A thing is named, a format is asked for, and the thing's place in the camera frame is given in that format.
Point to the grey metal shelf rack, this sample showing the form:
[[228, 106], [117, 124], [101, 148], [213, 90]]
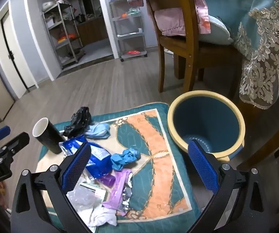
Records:
[[59, 20]]

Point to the purple foil wrapper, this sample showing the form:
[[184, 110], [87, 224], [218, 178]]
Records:
[[121, 192]]

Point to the blue snack wrapper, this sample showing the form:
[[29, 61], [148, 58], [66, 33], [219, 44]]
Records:
[[99, 164]]

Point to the teal lace tablecloth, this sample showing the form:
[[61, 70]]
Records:
[[254, 27]]

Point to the teal orange patterned mat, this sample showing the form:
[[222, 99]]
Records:
[[162, 199]]

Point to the pink cushion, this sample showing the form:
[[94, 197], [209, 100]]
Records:
[[170, 21]]

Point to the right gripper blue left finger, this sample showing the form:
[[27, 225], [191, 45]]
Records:
[[73, 166]]

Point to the wooden chair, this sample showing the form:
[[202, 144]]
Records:
[[191, 56]]

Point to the clear plastic bag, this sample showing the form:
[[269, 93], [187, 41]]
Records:
[[83, 200]]

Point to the white tissue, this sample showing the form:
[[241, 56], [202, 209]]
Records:
[[101, 216]]

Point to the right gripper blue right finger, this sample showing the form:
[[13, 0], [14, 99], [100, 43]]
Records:
[[204, 168]]

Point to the white green paper box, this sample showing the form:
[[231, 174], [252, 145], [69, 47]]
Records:
[[99, 192]]

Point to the blue yellow-rimmed trash bin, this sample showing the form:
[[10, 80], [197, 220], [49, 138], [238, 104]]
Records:
[[211, 119]]

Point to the white door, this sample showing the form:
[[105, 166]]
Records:
[[19, 70]]

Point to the black plastic bag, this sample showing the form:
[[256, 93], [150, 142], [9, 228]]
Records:
[[79, 121]]

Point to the grey rolling cart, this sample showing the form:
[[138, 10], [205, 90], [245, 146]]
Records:
[[128, 29]]

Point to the light blue pillow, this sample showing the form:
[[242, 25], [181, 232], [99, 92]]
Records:
[[214, 31]]

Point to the blue glove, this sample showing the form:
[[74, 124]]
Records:
[[129, 155]]

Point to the light blue face mask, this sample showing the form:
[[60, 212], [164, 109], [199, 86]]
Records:
[[97, 131]]

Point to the purple bottle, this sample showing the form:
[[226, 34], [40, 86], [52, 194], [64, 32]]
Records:
[[107, 180]]

